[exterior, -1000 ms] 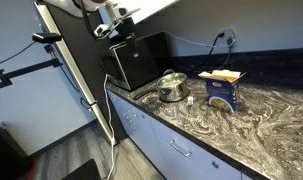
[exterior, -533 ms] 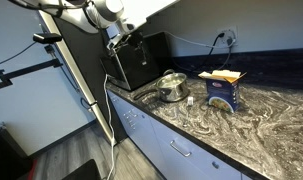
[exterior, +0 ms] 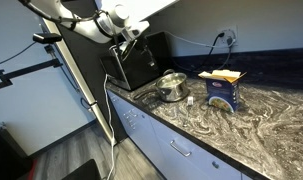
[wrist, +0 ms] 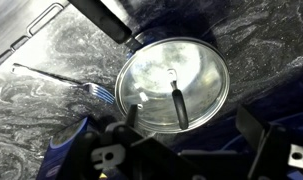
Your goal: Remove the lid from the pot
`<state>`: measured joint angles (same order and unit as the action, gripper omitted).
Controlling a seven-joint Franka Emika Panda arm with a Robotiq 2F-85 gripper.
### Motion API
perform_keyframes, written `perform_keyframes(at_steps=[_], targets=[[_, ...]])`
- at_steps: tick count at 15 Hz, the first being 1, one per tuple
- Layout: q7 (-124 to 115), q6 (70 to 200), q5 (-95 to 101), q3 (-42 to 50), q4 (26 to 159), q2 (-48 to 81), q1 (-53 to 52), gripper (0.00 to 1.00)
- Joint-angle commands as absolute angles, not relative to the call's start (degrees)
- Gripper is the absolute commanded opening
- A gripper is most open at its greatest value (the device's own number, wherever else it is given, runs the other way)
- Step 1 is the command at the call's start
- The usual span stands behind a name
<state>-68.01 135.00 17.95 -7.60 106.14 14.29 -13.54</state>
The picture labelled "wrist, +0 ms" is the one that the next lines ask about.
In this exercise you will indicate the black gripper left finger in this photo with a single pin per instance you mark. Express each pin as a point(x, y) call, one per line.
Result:
point(147, 156)

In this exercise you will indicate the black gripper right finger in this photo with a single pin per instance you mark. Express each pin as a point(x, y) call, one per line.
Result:
point(274, 150)

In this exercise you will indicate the silver metal fork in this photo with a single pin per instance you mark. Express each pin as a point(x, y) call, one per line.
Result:
point(97, 91)

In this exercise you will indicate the blue yellow pasta box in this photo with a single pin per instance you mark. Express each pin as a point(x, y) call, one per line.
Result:
point(57, 156)

